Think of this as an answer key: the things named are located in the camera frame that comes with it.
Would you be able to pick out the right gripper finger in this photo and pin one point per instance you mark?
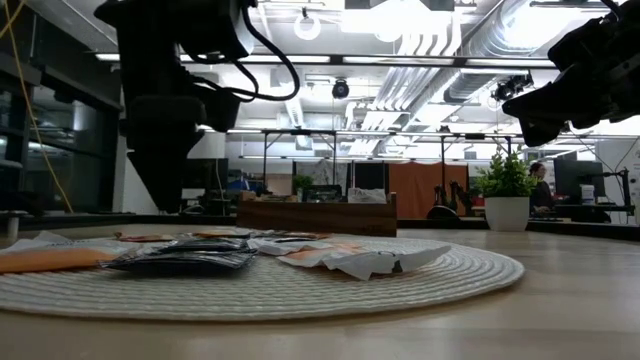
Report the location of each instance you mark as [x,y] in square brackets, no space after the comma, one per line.
[550,110]

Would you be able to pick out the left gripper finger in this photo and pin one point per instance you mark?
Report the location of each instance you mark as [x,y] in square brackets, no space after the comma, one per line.
[162,175]

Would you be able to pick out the black tea packet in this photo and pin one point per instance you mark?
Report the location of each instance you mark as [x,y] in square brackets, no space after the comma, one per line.
[324,195]
[205,245]
[185,262]

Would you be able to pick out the brown wooden three-compartment tray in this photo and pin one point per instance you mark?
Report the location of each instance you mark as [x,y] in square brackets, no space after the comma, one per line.
[315,220]

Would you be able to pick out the white round woven placemat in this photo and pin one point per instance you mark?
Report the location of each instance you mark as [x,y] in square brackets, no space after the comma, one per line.
[300,295]

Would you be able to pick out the black ceiling spotlight cluster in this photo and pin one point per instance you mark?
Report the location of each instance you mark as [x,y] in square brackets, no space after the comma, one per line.
[510,87]

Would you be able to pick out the person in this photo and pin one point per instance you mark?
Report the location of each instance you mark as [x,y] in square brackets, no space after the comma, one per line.
[542,197]

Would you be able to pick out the white jar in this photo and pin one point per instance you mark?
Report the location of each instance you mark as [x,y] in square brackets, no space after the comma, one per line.
[587,195]

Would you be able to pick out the green plant in white pot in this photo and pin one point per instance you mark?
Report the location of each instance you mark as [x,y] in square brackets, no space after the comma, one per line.
[506,212]

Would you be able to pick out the small background green plant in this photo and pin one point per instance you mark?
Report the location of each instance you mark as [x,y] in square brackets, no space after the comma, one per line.
[301,182]

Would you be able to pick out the black beam with light strips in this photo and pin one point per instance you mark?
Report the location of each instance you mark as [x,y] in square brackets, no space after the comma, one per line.
[400,61]

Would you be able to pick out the round white ceiling lamp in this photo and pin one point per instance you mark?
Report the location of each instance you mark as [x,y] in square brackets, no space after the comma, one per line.
[306,27]

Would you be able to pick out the dark background screen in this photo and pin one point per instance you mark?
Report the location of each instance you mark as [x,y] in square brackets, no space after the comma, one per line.
[370,175]

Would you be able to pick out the black aluminium table frame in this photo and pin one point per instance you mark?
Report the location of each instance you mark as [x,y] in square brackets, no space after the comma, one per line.
[75,219]

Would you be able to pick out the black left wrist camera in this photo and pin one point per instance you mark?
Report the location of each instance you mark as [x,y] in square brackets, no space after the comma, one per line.
[220,30]

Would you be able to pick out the black background rig frame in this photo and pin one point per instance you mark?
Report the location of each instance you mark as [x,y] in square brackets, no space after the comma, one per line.
[300,132]

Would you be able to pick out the orange partition wall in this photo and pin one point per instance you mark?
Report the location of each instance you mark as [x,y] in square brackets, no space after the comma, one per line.
[415,185]

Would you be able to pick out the black hanging dome camera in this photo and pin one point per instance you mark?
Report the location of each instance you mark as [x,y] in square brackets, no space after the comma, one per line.
[340,90]

